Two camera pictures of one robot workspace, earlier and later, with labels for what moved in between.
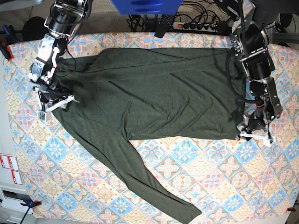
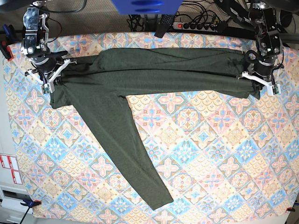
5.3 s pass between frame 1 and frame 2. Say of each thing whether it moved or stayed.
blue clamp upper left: stayed
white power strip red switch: stayed
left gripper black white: moved
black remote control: stayed
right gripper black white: moved
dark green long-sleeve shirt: moved
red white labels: stayed
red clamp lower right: stayed
